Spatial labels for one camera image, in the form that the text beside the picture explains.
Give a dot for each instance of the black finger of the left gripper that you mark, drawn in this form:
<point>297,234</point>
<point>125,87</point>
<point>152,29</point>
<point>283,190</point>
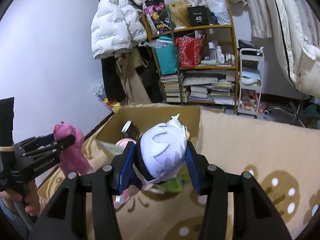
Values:
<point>56,145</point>

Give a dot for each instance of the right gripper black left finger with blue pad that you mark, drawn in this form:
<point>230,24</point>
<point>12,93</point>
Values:
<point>64,217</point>

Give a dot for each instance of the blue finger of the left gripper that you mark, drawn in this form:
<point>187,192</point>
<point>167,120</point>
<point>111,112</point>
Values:
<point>34,143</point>

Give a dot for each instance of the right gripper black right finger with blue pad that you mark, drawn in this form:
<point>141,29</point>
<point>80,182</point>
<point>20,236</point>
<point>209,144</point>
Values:
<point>255,217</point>

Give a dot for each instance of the pink plush bear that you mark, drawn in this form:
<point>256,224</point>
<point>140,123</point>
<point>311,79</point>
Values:
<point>72,158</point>

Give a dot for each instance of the pink tissue pack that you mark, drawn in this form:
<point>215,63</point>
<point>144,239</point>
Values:
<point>120,200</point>

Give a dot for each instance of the green tissue pack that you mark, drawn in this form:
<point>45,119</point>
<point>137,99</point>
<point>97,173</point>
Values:
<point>176,184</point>

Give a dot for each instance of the white-haired plush doll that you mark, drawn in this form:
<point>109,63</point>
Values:
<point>159,155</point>

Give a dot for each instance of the person's left hand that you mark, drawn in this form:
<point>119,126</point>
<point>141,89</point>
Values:
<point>32,201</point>

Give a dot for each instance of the pink swirl roll plush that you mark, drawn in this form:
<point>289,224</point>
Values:
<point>123,142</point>

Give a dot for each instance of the beige flower-pattern blanket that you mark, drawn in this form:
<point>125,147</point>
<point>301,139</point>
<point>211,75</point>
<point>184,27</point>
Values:
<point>284,159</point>

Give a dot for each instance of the small black box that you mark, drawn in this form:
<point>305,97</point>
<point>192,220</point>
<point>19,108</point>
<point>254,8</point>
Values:
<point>129,130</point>

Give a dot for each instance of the brown cardboard box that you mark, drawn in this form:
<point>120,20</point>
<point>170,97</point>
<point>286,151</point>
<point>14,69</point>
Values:
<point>143,118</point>

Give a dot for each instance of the beige hanging coat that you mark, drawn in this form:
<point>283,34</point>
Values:
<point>130,80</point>

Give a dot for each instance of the white puffer jacket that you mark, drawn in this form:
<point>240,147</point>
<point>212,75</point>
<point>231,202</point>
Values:
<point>115,29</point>

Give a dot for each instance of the stack of books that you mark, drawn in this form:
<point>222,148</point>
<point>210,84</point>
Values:
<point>212,86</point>

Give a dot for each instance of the teal storage bag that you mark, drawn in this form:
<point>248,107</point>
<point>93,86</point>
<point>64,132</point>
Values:
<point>164,50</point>

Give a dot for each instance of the white rolling cart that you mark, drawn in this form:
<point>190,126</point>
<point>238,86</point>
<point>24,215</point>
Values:
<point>250,80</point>

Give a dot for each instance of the wooden bookshelf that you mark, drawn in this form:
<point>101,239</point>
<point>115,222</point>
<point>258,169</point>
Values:
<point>219,50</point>

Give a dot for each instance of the red gift bag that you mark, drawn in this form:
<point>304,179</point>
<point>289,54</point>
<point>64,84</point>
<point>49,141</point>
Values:
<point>189,51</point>

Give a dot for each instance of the pink black patterned bag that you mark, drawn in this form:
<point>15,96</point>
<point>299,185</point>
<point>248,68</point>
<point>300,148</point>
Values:
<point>158,14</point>

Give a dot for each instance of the blonde wig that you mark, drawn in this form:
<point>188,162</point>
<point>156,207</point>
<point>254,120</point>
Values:
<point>179,14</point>

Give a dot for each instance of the black box marked 40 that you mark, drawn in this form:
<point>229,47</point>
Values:
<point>198,16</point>

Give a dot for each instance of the clear plastic bag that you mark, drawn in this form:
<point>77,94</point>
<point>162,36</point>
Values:
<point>219,11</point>

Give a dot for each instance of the cream office chair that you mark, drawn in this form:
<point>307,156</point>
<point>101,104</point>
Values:
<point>298,60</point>

